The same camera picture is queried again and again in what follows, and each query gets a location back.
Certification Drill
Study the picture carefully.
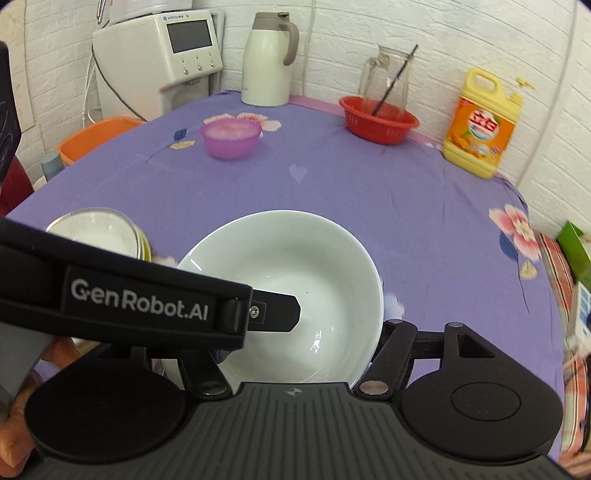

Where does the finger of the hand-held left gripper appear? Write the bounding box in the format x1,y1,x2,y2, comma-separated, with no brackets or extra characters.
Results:
247,295,302,333

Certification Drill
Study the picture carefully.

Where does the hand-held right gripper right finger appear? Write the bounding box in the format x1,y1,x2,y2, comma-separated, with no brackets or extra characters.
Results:
358,318,498,398

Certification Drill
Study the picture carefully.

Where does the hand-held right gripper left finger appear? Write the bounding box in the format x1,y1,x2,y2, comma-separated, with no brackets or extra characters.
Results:
129,345,233,398

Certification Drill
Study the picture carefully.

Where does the white ceramic bowl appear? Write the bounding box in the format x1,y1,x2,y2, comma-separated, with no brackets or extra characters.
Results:
177,210,385,391

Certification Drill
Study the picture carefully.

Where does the white floral plate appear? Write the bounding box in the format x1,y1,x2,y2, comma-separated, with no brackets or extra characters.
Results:
46,209,138,260

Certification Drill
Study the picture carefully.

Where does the person's left hand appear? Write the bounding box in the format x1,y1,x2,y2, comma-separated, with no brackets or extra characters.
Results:
0,338,94,479

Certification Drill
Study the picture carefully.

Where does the purple floral tablecloth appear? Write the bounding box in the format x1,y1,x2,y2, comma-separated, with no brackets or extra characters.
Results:
0,90,570,464

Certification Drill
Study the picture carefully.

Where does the teal cup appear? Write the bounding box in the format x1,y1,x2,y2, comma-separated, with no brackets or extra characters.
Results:
40,154,64,180

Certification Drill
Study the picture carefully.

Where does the dark red chair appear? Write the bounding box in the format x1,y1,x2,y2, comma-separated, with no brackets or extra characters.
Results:
0,156,36,219

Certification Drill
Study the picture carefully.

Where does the orange plastic basin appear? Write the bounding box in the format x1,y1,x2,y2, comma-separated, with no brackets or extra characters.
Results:
57,117,147,167

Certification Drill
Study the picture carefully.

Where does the orange plaid tablecloth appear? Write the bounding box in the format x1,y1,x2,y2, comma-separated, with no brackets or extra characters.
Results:
534,232,591,464

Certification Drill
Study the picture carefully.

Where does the purple plastic bowl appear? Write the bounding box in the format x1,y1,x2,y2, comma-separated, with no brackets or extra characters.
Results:
200,121,262,162

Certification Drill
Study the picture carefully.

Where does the green box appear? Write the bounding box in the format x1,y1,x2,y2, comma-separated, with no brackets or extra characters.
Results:
556,221,591,283

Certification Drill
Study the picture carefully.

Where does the red plastic basket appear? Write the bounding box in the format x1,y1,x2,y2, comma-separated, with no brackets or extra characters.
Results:
339,96,420,145

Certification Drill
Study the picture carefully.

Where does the black object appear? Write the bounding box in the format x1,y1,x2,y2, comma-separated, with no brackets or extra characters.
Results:
0,41,24,178

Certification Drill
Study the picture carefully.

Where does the white water dispenser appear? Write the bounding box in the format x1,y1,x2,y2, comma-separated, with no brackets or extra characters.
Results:
92,8,225,123

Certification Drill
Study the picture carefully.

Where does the yellow detergent bottle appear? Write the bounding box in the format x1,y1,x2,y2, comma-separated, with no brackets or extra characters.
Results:
443,68,527,180

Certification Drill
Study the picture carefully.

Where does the white thermos jug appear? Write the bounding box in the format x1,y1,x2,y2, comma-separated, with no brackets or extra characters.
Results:
241,11,300,107

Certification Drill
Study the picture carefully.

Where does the glass pitcher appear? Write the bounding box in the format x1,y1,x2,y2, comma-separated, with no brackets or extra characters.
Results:
359,45,411,112

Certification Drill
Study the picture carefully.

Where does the black stirring stick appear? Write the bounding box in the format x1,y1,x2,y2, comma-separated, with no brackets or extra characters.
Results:
372,44,419,116

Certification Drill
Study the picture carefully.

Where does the white water purifier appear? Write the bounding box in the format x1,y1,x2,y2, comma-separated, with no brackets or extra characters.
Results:
108,0,195,25

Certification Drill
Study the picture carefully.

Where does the white wall cable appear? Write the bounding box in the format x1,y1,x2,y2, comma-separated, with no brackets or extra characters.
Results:
302,0,318,94

